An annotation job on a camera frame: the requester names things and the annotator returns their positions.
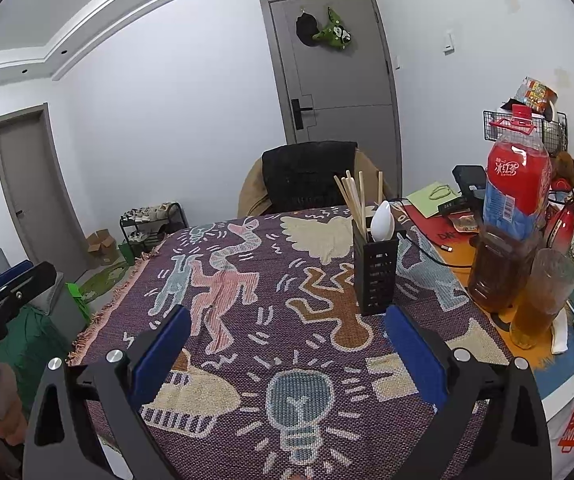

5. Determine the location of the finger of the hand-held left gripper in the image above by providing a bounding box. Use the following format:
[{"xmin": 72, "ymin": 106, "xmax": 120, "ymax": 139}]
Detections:
[
  {"xmin": 0, "ymin": 259, "xmax": 34, "ymax": 301},
  {"xmin": 0, "ymin": 261, "xmax": 59, "ymax": 318}
]

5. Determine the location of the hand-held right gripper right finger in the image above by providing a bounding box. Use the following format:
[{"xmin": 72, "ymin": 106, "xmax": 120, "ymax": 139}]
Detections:
[{"xmin": 384, "ymin": 303, "xmax": 552, "ymax": 480}]

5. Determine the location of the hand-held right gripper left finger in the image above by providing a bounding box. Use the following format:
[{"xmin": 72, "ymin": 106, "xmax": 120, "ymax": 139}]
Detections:
[{"xmin": 23, "ymin": 305, "xmax": 193, "ymax": 480}]

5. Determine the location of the black perforated utensil holder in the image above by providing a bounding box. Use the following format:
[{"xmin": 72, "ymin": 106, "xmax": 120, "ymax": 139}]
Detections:
[{"xmin": 352, "ymin": 220, "xmax": 400, "ymax": 317}]

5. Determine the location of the white soup spoon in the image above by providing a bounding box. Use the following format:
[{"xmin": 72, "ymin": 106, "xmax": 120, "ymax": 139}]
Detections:
[{"xmin": 369, "ymin": 201, "xmax": 397, "ymax": 242}]

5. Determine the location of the bunch of wooden chopsticks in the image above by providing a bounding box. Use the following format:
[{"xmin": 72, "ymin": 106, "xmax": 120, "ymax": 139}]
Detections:
[{"xmin": 333, "ymin": 170, "xmax": 385, "ymax": 241}]

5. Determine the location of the pale grey box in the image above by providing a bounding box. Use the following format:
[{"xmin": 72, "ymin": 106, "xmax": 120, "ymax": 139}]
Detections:
[{"xmin": 32, "ymin": 272, "xmax": 90, "ymax": 341}]

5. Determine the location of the person's green clothing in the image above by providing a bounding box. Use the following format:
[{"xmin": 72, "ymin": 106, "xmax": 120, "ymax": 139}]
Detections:
[{"xmin": 0, "ymin": 305, "xmax": 73, "ymax": 411}]

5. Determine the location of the green plastic stool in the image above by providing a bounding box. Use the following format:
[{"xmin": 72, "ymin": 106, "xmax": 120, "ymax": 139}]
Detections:
[{"xmin": 66, "ymin": 282, "xmax": 93, "ymax": 321}]

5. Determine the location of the green floor mat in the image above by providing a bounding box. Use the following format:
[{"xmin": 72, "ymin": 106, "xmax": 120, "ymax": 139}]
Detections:
[{"xmin": 80, "ymin": 262, "xmax": 133, "ymax": 303}]

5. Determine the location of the cardboard box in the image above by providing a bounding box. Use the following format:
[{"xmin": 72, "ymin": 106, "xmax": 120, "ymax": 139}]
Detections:
[{"xmin": 86, "ymin": 229, "xmax": 120, "ymax": 266}]

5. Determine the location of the plain grey door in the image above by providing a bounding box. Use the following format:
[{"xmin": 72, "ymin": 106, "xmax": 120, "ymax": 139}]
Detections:
[{"xmin": 0, "ymin": 104, "xmax": 93, "ymax": 281}]

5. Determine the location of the printed purple blanket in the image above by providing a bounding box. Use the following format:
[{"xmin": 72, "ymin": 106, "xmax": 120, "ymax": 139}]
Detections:
[{"xmin": 67, "ymin": 205, "xmax": 515, "ymax": 480}]

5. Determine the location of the red printed mat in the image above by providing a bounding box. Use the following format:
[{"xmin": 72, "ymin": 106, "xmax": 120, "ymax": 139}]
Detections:
[{"xmin": 402, "ymin": 205, "xmax": 482, "ymax": 256}]

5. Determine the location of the glass of tea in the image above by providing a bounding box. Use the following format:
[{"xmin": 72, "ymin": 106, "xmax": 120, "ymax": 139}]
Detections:
[{"xmin": 509, "ymin": 249, "xmax": 574, "ymax": 350}]

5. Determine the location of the black shoe rack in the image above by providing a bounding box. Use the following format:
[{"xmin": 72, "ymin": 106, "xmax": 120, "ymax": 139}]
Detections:
[{"xmin": 120, "ymin": 202, "xmax": 189, "ymax": 251}]

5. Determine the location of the small snack pack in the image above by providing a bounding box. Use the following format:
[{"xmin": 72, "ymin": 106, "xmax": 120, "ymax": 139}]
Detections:
[{"xmin": 452, "ymin": 214, "xmax": 482, "ymax": 233}]

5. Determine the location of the row of pale shoes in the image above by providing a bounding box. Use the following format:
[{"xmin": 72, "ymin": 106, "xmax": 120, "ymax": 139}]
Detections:
[{"xmin": 122, "ymin": 202, "xmax": 180, "ymax": 222}]

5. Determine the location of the white folded tissue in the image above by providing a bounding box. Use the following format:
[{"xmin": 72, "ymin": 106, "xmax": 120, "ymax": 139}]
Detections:
[{"xmin": 551, "ymin": 310, "xmax": 574, "ymax": 356}]

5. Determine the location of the black box device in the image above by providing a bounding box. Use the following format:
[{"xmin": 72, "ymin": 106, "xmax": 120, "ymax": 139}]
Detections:
[{"xmin": 452, "ymin": 164, "xmax": 488, "ymax": 196}]

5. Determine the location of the large red label tea bottle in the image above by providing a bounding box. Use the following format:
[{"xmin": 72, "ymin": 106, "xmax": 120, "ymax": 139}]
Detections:
[{"xmin": 467, "ymin": 105, "xmax": 552, "ymax": 313}]

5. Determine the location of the black office chair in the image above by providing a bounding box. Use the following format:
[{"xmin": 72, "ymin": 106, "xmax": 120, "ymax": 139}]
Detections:
[{"xmin": 261, "ymin": 141, "xmax": 360, "ymax": 213}]

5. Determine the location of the brown plush toy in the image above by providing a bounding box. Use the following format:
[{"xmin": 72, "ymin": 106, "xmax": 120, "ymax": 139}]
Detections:
[{"xmin": 552, "ymin": 152, "xmax": 574, "ymax": 186}]

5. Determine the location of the grey door with lock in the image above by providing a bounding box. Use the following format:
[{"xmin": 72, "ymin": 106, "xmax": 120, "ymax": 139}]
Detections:
[{"xmin": 259, "ymin": 0, "xmax": 403, "ymax": 196}]

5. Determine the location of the snack packet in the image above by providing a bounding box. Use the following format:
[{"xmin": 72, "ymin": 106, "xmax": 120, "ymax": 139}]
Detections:
[{"xmin": 516, "ymin": 77, "xmax": 560, "ymax": 113}]

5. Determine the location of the green plush toy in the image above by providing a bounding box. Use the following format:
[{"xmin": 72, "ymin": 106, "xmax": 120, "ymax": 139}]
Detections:
[{"xmin": 314, "ymin": 6, "xmax": 354, "ymax": 53}]

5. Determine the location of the black hat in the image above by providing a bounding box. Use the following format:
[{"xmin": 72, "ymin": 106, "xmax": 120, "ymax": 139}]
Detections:
[{"xmin": 295, "ymin": 12, "xmax": 320, "ymax": 47}]

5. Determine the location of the black cable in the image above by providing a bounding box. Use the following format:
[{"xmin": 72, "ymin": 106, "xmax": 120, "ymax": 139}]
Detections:
[{"xmin": 392, "ymin": 199, "xmax": 455, "ymax": 263}]

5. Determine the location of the black wire basket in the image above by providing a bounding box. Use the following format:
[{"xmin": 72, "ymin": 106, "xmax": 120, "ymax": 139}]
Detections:
[{"xmin": 482, "ymin": 109, "xmax": 568, "ymax": 153}]

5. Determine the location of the black door lock handle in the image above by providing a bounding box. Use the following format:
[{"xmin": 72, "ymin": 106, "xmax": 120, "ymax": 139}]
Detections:
[{"xmin": 291, "ymin": 98, "xmax": 314, "ymax": 131}]

